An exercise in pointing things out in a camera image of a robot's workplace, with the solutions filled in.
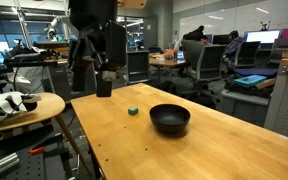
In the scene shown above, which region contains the grey office chair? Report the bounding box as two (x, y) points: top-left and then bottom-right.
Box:
(181, 45), (226, 100)

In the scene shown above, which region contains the teal flat box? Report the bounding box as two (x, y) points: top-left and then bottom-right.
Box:
(235, 75), (266, 86)

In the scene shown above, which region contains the lit computer monitor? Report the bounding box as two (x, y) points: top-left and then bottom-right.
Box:
(244, 30), (280, 43)

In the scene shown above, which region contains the grey low cabinet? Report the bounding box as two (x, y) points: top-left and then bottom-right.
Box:
(220, 89), (269, 127)

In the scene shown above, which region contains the orange box on desk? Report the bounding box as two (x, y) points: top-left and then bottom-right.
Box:
(164, 49), (178, 60)

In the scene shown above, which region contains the wooden office desk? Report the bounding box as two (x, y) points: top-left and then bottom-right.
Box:
(148, 54), (187, 84)

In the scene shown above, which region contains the silver aluminium extrusion bar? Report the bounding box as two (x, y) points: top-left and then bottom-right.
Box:
(0, 153), (20, 174)

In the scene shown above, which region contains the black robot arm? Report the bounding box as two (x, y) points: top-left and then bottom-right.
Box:
(68, 0), (126, 97)

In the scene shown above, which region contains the orange handled tool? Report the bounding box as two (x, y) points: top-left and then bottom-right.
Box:
(29, 147), (45, 156)

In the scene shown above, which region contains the black bowl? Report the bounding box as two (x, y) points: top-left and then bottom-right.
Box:
(149, 104), (191, 134)

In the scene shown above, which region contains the black perforated floor plate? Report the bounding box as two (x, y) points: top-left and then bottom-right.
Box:
(0, 142), (67, 180)

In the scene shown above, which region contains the round wooden side table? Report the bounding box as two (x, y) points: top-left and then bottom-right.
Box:
(0, 92), (93, 176)

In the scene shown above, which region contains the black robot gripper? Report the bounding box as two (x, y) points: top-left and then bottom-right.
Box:
(68, 21), (126, 97)

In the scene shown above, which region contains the black mesh office chair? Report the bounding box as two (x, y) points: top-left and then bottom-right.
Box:
(235, 41), (260, 68)

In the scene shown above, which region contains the small green block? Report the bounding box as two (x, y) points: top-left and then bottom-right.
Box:
(128, 106), (139, 116)

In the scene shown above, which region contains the seated person in hoodie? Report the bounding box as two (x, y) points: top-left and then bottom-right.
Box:
(223, 30), (244, 68)

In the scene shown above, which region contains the white cloth on side table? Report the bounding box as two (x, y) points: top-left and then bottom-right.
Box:
(0, 91), (42, 122)

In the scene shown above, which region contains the seated person in dark clothes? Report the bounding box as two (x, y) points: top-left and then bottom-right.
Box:
(174, 25), (204, 50)

